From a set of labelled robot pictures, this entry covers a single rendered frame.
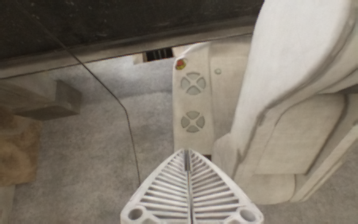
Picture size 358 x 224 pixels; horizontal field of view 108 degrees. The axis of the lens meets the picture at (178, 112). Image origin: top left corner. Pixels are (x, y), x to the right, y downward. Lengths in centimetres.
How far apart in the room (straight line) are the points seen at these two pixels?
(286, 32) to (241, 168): 26
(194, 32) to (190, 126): 35
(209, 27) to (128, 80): 63
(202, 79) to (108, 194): 76
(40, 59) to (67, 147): 54
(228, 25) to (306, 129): 43
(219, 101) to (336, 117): 32
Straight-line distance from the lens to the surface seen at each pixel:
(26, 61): 74
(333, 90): 24
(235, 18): 63
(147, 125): 84
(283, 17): 23
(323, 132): 40
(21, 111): 107
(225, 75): 61
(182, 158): 17
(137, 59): 107
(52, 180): 109
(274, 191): 48
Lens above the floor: 79
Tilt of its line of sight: 72 degrees down
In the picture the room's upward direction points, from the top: 5 degrees counter-clockwise
